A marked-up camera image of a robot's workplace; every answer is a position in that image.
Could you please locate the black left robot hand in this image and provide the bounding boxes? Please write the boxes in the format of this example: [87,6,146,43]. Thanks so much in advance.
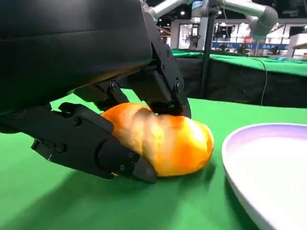
[0,0,192,184]

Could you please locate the orange and white bread roll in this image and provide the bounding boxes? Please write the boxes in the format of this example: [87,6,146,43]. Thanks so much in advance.
[100,102,215,178]

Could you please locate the black vertical pole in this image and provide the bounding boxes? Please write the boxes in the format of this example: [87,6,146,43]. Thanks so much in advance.
[200,0,223,99]

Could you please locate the black fabric drape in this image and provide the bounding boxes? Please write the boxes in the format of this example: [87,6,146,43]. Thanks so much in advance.
[172,56,307,108]

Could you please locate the green cloth of neighbouring table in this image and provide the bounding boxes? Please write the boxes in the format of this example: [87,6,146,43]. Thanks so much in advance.
[170,47,307,77]

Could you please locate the lilac plate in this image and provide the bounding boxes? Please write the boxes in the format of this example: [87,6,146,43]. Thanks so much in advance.
[221,123,307,230]

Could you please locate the thin grey hanging cable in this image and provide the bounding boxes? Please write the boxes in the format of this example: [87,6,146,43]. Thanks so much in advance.
[256,58,268,106]

